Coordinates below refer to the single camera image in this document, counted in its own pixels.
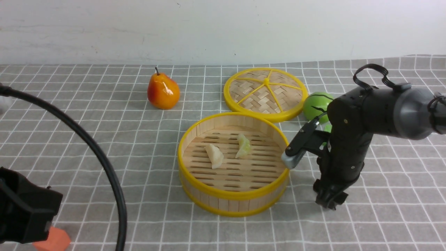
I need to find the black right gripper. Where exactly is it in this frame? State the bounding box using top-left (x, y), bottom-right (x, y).
top-left (313, 131), bottom-right (373, 210)

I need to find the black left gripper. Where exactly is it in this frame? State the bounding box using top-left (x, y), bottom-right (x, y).
top-left (0, 167), bottom-right (63, 244)

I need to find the green toy dumpling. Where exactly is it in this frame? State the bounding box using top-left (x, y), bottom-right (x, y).
top-left (236, 134), bottom-right (251, 159)

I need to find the white toy dumpling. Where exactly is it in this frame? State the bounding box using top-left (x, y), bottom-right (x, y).
top-left (205, 144), bottom-right (224, 169)

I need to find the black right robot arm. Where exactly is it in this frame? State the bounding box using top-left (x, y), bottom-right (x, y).
top-left (313, 63), bottom-right (446, 210)

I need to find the yellow woven steamer lid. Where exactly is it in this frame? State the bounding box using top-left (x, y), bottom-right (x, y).
top-left (223, 67), bottom-right (308, 123)

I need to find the bamboo steamer tray yellow rim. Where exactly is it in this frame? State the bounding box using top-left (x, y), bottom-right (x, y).
top-left (177, 112), bottom-right (289, 217)

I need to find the green wooden cube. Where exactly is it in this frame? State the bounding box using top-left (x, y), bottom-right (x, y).
top-left (323, 123), bottom-right (332, 146)

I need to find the orange wooden block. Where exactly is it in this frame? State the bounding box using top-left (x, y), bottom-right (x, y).
top-left (32, 227), bottom-right (71, 251)

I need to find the green toy watermelon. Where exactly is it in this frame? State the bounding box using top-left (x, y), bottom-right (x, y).
top-left (303, 92), bottom-right (335, 121)

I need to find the grey checkered tablecloth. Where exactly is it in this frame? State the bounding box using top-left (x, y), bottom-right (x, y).
top-left (0, 63), bottom-right (446, 251)

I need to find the orange yellow toy pear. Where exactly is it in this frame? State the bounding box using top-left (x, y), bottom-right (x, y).
top-left (147, 67), bottom-right (180, 110)

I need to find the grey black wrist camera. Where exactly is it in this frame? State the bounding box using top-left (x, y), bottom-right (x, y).
top-left (281, 113), bottom-right (330, 169)

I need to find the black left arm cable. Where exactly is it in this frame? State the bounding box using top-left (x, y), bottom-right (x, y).
top-left (0, 84), bottom-right (128, 251)

